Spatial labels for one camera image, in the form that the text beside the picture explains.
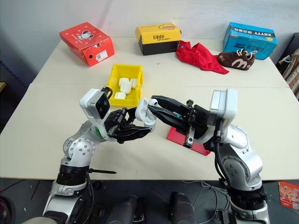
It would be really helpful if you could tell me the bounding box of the red shoe box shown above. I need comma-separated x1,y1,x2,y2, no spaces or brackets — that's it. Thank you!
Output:
58,21,116,68

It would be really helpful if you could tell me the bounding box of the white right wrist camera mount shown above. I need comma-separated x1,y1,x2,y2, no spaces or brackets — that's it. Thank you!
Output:
208,88,239,128

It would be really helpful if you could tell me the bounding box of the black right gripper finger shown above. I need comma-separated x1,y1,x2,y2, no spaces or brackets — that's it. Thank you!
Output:
151,95,188,115
147,104,185,129

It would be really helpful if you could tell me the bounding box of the orange printed carton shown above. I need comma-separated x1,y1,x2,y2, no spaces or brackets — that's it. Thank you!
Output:
278,181,299,209

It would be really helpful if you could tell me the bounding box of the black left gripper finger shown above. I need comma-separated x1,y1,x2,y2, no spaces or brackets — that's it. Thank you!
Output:
122,107,141,123
116,125,156,144

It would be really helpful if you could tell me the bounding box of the black zip tie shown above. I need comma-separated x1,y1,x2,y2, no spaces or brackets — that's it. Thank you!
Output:
87,169,117,175

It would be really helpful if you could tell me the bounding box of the beige patterned bag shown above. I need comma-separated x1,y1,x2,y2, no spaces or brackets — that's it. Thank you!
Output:
282,54,299,99

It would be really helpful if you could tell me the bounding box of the red cloth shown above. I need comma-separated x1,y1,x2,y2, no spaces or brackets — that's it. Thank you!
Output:
175,40,230,76

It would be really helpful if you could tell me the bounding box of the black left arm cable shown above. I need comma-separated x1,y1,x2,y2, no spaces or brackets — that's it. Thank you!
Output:
85,172,97,212

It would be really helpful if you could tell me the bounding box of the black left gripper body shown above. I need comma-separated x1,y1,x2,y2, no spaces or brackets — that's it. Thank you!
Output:
100,86,131,141

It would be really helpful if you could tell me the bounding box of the yellow plastic bin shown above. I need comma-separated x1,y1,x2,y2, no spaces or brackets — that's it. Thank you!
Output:
107,63,144,107

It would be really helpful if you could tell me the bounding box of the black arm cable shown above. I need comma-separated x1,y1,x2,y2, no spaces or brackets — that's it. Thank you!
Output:
213,121,229,186
85,172,97,212

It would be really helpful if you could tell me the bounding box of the dark rounded shape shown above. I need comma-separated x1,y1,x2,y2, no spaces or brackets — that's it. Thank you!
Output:
111,195,146,224
171,191,196,224

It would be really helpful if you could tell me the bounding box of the blue shoe box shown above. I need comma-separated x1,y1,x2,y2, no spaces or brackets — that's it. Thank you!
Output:
222,21,279,61

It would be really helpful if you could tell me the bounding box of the yellow and black shoe box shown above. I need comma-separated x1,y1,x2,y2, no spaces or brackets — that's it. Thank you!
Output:
135,23,184,56

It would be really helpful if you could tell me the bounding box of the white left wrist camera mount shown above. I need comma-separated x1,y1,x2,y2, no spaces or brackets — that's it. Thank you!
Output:
79,88,111,141

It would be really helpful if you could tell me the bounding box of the grey floor cable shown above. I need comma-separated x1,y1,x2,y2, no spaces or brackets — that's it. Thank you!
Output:
200,180,232,221

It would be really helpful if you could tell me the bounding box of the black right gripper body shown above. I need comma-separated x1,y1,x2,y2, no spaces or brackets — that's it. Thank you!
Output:
173,99,210,148

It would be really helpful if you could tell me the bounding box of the brown plush slipper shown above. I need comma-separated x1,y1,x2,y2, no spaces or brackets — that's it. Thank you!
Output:
217,49,256,71

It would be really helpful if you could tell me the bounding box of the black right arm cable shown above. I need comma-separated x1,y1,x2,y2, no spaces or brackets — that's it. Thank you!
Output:
213,121,229,186

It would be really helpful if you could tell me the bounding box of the flat red tray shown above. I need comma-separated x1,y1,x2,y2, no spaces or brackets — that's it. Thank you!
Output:
166,126,212,156

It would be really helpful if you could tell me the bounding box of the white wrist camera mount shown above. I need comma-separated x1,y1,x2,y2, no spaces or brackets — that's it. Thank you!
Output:
79,88,111,141
208,88,239,128

